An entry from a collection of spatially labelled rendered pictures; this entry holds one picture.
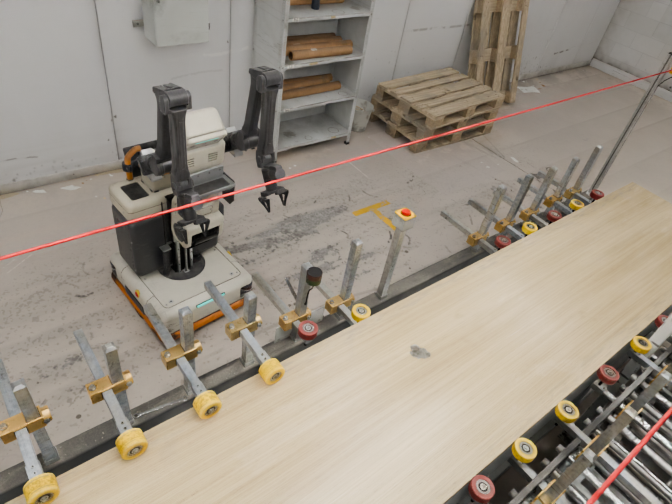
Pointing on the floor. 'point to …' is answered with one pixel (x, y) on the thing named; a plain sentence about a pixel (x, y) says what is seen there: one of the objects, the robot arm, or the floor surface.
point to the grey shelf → (289, 138)
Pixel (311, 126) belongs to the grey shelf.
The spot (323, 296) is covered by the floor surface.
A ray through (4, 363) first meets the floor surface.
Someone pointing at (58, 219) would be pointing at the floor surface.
